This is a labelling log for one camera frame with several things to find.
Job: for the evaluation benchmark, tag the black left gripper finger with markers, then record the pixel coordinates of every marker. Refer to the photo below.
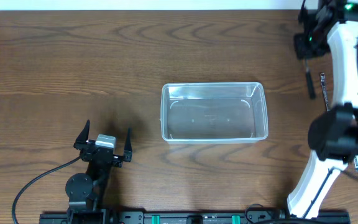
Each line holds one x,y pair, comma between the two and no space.
82,138
128,147

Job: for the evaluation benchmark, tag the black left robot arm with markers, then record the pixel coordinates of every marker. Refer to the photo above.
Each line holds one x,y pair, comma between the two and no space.
86,190

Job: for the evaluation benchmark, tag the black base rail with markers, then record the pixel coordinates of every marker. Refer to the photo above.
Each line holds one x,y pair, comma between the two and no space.
253,215

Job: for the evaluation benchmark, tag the clear plastic container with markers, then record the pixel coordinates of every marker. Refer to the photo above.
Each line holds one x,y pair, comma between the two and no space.
214,113

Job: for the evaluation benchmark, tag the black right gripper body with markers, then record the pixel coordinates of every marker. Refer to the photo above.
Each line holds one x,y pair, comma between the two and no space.
311,45

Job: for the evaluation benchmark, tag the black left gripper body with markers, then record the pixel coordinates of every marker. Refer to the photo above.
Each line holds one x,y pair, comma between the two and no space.
101,154

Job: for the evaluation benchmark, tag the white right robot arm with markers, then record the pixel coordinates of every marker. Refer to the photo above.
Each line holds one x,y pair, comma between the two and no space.
333,136

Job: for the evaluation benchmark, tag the silver combination wrench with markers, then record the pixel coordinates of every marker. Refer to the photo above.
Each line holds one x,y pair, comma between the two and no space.
323,87

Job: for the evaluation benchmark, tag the black handled hammer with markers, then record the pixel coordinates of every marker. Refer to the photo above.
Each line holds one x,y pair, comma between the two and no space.
309,81

